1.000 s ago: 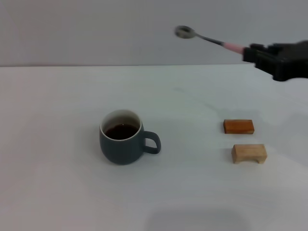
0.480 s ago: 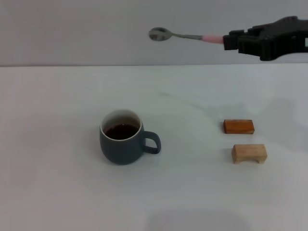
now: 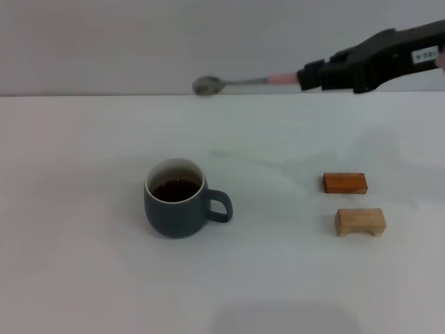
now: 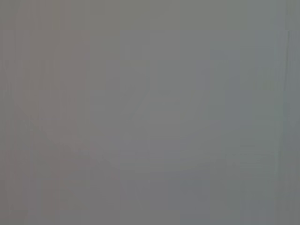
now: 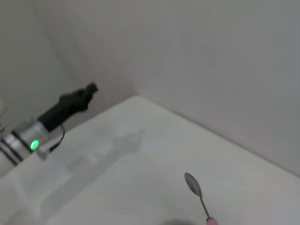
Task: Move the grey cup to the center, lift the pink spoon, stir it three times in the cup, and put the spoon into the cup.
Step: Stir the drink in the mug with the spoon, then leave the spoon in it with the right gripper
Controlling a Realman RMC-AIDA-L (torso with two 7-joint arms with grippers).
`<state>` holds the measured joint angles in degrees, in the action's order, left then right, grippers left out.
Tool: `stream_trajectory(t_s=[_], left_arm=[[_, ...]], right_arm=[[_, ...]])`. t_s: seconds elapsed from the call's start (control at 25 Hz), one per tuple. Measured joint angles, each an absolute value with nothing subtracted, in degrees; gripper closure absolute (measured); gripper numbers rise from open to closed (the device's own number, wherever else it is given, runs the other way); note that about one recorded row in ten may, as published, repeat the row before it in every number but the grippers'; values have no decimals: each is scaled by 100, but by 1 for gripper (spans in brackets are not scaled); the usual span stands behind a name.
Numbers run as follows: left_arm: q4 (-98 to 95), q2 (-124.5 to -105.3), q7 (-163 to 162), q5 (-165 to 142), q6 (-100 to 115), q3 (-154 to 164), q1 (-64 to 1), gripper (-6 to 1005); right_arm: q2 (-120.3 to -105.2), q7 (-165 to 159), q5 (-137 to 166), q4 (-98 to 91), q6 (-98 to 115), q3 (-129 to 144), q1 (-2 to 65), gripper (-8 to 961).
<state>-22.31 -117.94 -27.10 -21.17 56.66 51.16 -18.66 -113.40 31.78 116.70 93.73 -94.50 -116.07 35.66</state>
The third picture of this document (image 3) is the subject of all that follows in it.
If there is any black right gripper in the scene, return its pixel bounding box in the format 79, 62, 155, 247
296, 19, 445, 95

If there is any pink handled metal spoon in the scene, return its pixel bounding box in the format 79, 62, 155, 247
192, 71, 300, 97

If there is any grey cup with coffee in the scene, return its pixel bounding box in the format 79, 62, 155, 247
143, 158, 234, 240

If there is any dark brown wooden block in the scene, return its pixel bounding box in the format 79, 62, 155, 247
322, 172, 369, 196

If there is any light wooden arch block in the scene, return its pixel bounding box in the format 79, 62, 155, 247
334, 207, 387, 239

